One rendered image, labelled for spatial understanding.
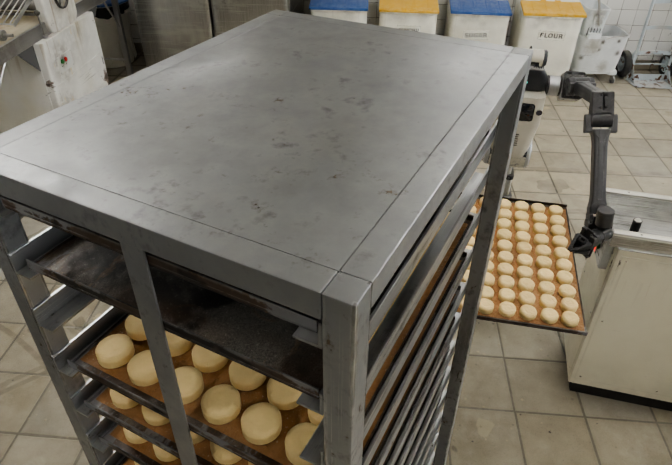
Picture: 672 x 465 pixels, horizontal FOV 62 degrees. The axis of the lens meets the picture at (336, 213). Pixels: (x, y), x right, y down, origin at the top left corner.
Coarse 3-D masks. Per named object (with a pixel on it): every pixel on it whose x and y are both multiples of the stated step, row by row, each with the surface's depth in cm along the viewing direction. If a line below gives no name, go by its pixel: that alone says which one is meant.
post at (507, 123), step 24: (528, 72) 89; (504, 120) 93; (504, 144) 95; (504, 168) 97; (480, 216) 105; (480, 240) 107; (480, 264) 110; (480, 288) 114; (456, 360) 128; (456, 384) 132; (456, 408) 138
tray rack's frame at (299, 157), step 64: (192, 64) 82; (256, 64) 82; (320, 64) 82; (384, 64) 82; (448, 64) 82; (512, 64) 82; (64, 128) 65; (128, 128) 65; (192, 128) 65; (256, 128) 65; (320, 128) 65; (384, 128) 65; (448, 128) 65; (0, 192) 58; (64, 192) 54; (128, 192) 54; (192, 192) 54; (256, 192) 54; (320, 192) 54; (384, 192) 54; (0, 256) 67; (128, 256) 54; (192, 256) 48; (256, 256) 46; (320, 256) 46; (384, 256) 46; (64, 384) 79; (192, 448) 71
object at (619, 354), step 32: (640, 224) 207; (640, 256) 202; (608, 288) 214; (640, 288) 210; (608, 320) 222; (640, 320) 218; (576, 352) 239; (608, 352) 231; (640, 352) 227; (576, 384) 250; (608, 384) 241; (640, 384) 236
